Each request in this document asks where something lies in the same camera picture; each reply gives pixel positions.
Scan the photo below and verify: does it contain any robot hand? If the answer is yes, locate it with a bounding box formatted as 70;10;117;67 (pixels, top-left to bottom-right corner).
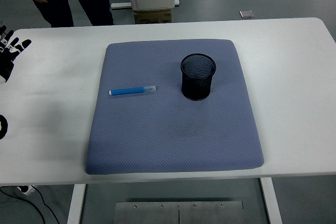
0;26;32;140

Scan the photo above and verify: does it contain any blue marker with clear cap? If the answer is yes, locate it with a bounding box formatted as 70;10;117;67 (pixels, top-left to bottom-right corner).
109;85;157;96

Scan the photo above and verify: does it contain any black mesh pen holder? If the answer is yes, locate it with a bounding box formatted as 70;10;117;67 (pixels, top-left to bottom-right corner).
180;53;217;101

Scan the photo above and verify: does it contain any white power strip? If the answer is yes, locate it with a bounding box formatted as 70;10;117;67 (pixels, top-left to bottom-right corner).
17;185;36;196

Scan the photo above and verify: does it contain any cardboard box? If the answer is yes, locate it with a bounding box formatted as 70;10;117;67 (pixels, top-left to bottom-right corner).
133;8;173;25

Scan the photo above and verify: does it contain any white table leg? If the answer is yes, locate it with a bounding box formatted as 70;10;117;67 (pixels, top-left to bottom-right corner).
67;184;87;224
259;177;283;224

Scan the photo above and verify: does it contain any blue-grey textured mat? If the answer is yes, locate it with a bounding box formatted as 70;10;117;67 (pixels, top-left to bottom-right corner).
85;39;265;175

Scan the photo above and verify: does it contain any grey metal plate with screws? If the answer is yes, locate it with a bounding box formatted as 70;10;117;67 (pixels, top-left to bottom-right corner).
114;200;244;224

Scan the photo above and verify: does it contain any small grey floor plate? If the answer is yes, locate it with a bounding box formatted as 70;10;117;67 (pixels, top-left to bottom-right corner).
238;10;255;19

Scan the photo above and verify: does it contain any black floor cable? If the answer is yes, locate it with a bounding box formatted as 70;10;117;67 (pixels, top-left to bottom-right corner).
0;187;45;224
34;189;61;224

